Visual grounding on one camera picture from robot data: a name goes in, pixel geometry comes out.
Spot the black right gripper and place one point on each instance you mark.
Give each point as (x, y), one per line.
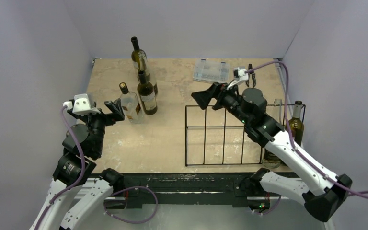
(217, 95)

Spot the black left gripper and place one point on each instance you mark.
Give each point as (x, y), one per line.
(116, 109)

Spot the green wine bottle front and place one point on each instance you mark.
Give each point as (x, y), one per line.
(147, 94)

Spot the green wine bottle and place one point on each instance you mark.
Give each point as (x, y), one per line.
(134, 54)
(147, 94)
(296, 124)

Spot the clear wine bottle dark label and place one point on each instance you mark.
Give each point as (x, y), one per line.
(270, 160)

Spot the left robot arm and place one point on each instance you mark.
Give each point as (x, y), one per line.
(81, 147)

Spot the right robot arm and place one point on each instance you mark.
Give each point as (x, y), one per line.
(318, 189)

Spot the square clear liquor bottle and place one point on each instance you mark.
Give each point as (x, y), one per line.
(130, 104)

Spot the tall clear glass bottle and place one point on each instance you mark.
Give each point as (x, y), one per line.
(144, 66)

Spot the green wine bottle back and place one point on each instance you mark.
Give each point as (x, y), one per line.
(134, 54)

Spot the clear plastic organizer box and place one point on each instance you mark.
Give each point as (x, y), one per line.
(211, 71)

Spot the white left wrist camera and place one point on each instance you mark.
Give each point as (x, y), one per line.
(81, 104)

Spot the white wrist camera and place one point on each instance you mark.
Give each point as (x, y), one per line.
(81, 104)
(240, 76)

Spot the black wire wine rack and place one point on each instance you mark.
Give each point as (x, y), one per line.
(217, 138)

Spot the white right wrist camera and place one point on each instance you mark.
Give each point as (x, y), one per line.
(240, 76)

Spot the metal corner bracket left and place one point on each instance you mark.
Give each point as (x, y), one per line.
(95, 59)

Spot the black handled pliers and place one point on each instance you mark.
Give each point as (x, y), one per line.
(251, 82)

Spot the aluminium frame rail right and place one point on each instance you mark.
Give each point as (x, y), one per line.
(284, 78)

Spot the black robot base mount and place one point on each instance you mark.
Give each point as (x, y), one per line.
(133, 190)

